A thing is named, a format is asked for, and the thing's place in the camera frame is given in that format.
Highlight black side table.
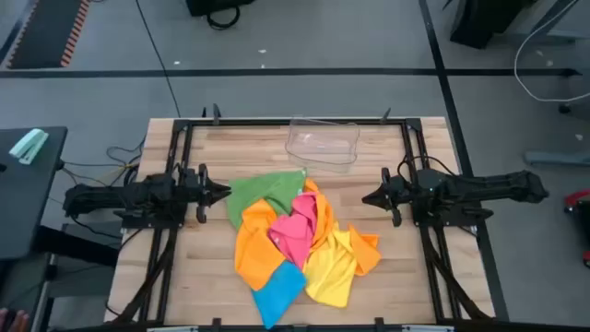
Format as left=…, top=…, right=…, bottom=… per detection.
left=0, top=126, right=68, bottom=262

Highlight black mat with orange edge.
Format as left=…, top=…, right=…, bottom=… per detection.
left=6, top=0, right=92, bottom=70

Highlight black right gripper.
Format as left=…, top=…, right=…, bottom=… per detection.
left=361, top=168, right=419, bottom=227

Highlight mint green stapler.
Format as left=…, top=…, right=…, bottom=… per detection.
left=8, top=128, right=50, bottom=166

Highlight black cabinet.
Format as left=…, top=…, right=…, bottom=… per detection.
left=449, top=0, right=529, bottom=51

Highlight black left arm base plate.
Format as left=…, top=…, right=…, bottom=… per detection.
left=113, top=207, right=188, bottom=231

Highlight orange microfiber towel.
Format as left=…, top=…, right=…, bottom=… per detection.
left=303, top=177, right=383, bottom=278
left=233, top=197, right=287, bottom=291

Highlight red cart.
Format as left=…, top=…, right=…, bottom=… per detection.
left=563, top=188, right=590, bottom=269

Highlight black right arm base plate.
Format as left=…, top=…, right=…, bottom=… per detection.
left=409, top=205, right=494, bottom=228

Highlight black desk crossbeam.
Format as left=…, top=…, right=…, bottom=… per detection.
left=35, top=224, right=120, bottom=267

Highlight green microfiber towel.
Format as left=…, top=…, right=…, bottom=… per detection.
left=225, top=169, right=308, bottom=231

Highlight yellow cable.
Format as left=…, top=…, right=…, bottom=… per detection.
left=99, top=161, right=140, bottom=182

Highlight blue microfiber towel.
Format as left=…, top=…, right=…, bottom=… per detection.
left=251, top=260, right=308, bottom=331

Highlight clear plastic bin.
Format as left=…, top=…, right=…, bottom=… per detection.
left=284, top=114, right=360, bottom=174

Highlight grey desk leg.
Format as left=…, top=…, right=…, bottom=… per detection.
left=504, top=0, right=590, bottom=43

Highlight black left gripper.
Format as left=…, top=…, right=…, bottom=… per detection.
left=183, top=163, right=232, bottom=225

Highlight black power cable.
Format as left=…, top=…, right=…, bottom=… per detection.
left=59, top=136, right=148, bottom=185

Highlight person's hand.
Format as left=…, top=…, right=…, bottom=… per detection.
left=0, top=307, right=30, bottom=332

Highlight black equipment box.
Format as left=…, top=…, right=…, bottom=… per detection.
left=185, top=0, right=256, bottom=18

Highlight thin black floor cable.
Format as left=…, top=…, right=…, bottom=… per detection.
left=135, top=0, right=182, bottom=119

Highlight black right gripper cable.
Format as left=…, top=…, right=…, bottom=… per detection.
left=398, top=154, right=444, bottom=182

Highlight grey desk foot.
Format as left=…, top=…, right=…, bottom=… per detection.
left=524, top=149, right=590, bottom=167

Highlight white floor cable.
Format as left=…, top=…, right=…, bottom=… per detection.
left=513, top=0, right=590, bottom=103

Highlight yellow microfiber towel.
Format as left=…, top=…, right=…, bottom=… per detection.
left=302, top=220, right=359, bottom=309

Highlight coiled black cable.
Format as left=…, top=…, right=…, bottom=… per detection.
left=205, top=5, right=242, bottom=31

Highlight black aluminium table frame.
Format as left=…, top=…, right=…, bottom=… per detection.
left=110, top=117, right=497, bottom=332

